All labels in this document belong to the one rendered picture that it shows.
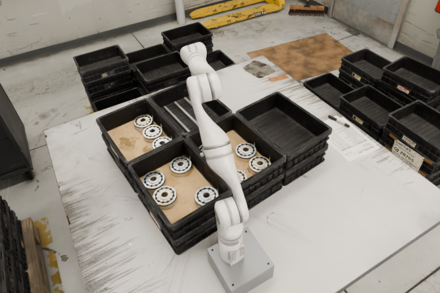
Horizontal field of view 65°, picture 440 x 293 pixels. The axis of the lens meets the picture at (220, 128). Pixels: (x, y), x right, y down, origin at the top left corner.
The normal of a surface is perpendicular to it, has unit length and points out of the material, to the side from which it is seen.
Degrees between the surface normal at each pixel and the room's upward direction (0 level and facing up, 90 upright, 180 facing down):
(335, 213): 0
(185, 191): 0
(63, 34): 90
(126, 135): 0
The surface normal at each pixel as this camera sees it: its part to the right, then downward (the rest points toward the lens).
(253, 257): -0.04, -0.73
